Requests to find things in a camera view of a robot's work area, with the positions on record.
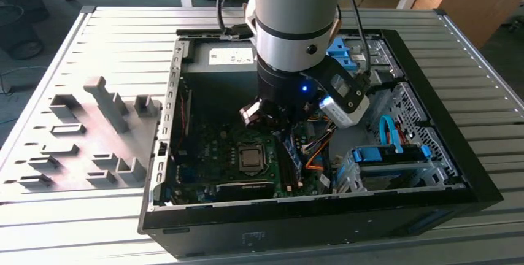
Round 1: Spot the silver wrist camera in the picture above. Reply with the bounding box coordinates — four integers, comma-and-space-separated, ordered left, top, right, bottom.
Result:
318, 94, 372, 129

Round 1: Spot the blue disk carrier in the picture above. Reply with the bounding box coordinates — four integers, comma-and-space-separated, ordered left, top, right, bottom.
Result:
350, 144, 430, 165

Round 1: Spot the grey metal drive cage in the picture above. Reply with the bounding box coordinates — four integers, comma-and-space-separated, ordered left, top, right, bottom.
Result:
341, 36, 406, 79

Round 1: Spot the black wheeled bin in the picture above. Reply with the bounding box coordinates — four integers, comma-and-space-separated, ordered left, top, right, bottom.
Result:
0, 0, 50, 61

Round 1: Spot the black camera bracket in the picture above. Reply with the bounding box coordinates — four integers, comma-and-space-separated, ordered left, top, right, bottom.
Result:
301, 56, 372, 115

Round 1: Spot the black camera cable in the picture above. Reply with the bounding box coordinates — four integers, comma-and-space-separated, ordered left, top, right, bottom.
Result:
214, 0, 252, 42
338, 0, 380, 94

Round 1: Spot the blue drive bay latch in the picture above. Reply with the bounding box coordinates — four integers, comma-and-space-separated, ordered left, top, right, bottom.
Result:
326, 37, 365, 74

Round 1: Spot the grey power supply unit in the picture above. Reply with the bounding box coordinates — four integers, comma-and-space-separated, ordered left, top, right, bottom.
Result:
181, 40, 261, 74

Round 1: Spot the blue data cable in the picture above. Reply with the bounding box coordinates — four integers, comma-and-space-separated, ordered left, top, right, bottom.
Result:
378, 114, 406, 155

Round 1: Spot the black PC case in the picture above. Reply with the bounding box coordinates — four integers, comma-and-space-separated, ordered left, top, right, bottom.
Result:
137, 28, 504, 259

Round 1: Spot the wooden cabinet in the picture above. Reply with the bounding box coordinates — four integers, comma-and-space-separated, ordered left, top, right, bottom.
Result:
422, 0, 524, 50

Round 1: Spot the black graphics card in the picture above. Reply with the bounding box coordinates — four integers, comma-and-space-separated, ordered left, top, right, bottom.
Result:
214, 179, 276, 202

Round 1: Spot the grey metal disk bay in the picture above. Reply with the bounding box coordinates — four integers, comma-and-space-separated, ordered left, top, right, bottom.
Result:
332, 150, 468, 194

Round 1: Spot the green motherboard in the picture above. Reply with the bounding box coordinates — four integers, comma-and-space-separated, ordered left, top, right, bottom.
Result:
165, 74, 332, 204

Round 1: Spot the grey parts rack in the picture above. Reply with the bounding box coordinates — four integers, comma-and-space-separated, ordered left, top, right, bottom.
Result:
0, 75, 164, 194

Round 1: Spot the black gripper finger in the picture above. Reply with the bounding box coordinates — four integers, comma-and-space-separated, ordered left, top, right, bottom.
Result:
238, 100, 289, 136

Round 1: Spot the silver CPU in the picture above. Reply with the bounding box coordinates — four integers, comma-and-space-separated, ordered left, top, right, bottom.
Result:
238, 148, 265, 169

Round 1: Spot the orange yellow wire bundle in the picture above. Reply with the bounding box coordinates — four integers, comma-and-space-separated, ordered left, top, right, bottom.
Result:
304, 151, 329, 173

